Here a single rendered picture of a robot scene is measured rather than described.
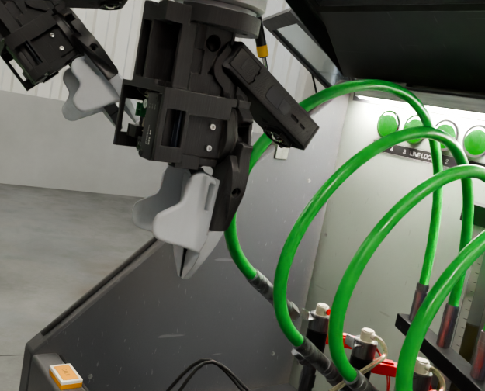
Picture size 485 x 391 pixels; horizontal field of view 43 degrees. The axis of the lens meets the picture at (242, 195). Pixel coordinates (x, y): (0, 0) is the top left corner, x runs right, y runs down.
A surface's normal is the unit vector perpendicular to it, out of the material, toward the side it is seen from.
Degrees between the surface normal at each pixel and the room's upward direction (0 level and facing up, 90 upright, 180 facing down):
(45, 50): 77
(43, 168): 90
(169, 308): 90
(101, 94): 67
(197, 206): 93
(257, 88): 90
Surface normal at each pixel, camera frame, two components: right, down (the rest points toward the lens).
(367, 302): -0.80, -0.06
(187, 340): 0.57, 0.23
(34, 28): 0.43, 0.00
